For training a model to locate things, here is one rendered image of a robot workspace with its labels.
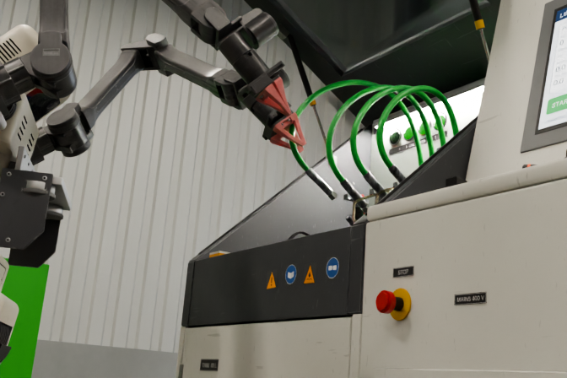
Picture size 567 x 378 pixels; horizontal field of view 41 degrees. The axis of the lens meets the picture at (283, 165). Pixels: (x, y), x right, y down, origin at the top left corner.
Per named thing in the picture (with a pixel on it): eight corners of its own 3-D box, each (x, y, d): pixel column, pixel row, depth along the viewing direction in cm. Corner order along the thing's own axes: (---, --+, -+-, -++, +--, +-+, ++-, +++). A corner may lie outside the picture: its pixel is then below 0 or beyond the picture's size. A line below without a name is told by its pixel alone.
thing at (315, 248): (187, 326, 184) (195, 260, 189) (203, 327, 186) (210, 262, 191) (346, 314, 134) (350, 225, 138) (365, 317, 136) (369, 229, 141)
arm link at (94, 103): (137, 65, 226) (126, 35, 220) (177, 63, 220) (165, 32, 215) (56, 157, 194) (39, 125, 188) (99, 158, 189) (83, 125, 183)
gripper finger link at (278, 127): (310, 148, 184) (284, 121, 186) (316, 132, 178) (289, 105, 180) (289, 163, 181) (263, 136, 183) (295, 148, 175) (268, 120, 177)
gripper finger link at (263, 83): (303, 104, 158) (274, 68, 158) (278, 122, 155) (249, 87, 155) (292, 114, 164) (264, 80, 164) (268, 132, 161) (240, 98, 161)
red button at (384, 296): (369, 318, 122) (371, 286, 124) (389, 321, 124) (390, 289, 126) (391, 317, 118) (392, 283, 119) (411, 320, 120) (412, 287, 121)
